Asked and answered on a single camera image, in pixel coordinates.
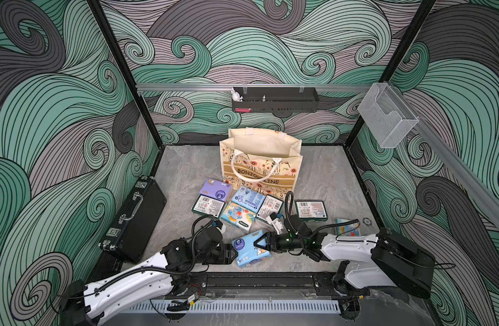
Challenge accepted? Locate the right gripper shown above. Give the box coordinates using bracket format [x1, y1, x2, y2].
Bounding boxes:
[253, 232, 305, 253]

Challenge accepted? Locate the green white tissue pack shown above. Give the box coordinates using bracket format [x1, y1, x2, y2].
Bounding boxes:
[256, 195, 283, 223]

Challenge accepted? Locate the colourful splash tissue pack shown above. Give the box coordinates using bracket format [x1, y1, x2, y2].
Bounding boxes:
[219, 202, 256, 232]

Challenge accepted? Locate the blue purple-dot tissue pack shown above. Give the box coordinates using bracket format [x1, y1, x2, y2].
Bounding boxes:
[231, 230, 271, 268]

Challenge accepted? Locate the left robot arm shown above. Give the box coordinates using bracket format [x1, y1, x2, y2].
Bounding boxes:
[58, 223, 237, 325]

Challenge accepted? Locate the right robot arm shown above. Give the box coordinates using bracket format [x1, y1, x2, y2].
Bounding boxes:
[253, 222, 435, 300]

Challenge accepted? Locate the floral canvas tote bag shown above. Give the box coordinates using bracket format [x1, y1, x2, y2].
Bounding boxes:
[219, 128, 303, 199]

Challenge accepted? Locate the light blue tissue pack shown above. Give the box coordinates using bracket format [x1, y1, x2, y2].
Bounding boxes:
[232, 187, 266, 213]

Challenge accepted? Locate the green barcode tissue pack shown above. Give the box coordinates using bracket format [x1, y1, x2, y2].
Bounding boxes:
[295, 200, 328, 221]

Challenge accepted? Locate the green botare tissue pack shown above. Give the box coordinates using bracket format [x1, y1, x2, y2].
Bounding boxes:
[191, 195, 225, 218]

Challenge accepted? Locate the purple tissue pack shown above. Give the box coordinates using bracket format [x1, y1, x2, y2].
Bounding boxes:
[199, 179, 232, 202]

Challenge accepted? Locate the blue cartoon tissue pack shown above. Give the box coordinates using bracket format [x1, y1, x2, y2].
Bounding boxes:
[335, 221, 361, 236]

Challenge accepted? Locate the black hard carry case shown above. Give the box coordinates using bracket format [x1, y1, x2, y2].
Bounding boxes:
[98, 176, 167, 264]

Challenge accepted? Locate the white bunny figurine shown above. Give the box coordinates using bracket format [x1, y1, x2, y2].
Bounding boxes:
[230, 88, 244, 102]

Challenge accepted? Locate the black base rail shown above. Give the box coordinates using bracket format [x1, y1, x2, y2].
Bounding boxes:
[98, 272, 421, 298]

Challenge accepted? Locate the white cable duct strip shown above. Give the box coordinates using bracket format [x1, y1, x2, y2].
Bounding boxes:
[122, 299, 341, 315]

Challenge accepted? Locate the clear plastic wall bin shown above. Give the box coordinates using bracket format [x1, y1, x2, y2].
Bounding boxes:
[358, 82, 419, 149]

